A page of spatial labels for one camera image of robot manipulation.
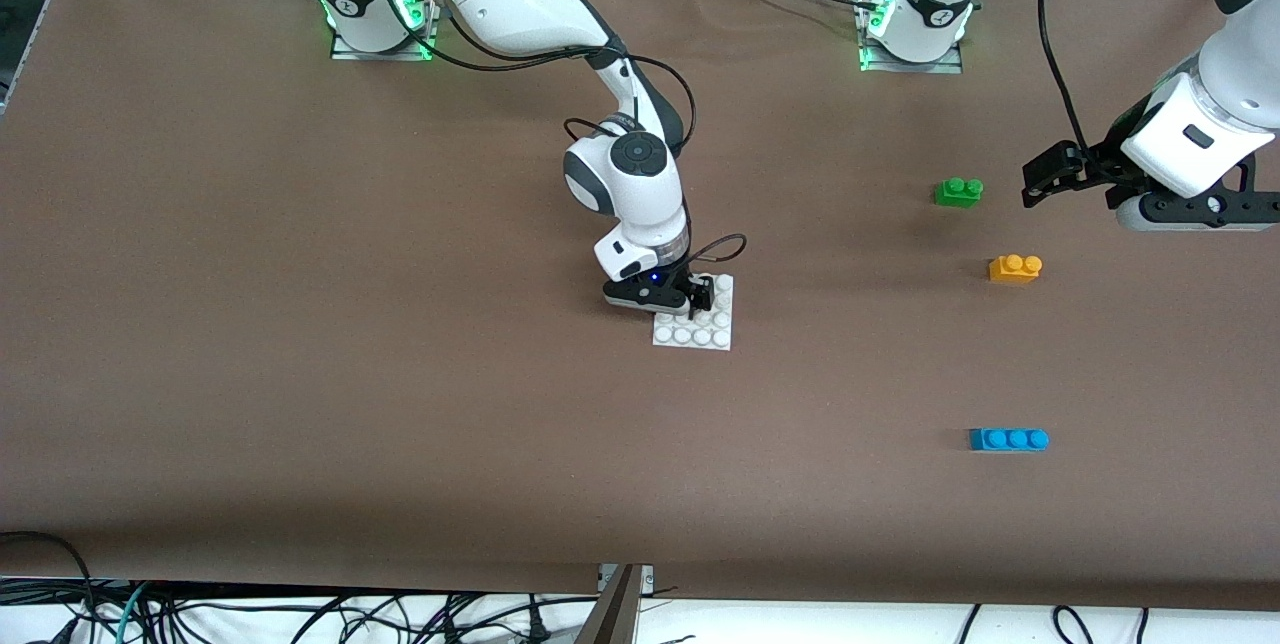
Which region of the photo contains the silver table edge bracket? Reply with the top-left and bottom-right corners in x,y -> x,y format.
598,564 -> 656,593

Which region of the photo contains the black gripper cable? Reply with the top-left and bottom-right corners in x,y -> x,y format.
1037,0 -> 1093,153
400,0 -> 748,272

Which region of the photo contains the dark metal profile bar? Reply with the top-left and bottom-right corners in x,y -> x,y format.
575,564 -> 641,644

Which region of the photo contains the black looped cable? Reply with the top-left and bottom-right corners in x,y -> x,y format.
0,531 -> 97,625

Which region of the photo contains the teal cable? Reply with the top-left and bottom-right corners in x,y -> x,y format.
113,581 -> 153,644

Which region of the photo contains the white studded base plate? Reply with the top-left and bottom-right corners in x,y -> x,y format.
653,272 -> 734,352

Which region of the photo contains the blue three-stud block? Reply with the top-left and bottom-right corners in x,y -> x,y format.
969,428 -> 1050,453

